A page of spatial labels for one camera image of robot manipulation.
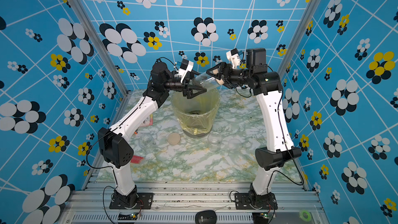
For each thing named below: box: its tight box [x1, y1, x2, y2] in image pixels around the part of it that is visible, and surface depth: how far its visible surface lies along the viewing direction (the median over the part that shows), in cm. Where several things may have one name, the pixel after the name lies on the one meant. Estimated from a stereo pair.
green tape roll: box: [299, 210, 312, 222], surface depth 71 cm
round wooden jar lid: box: [167, 132, 181, 145], surface depth 96 cm
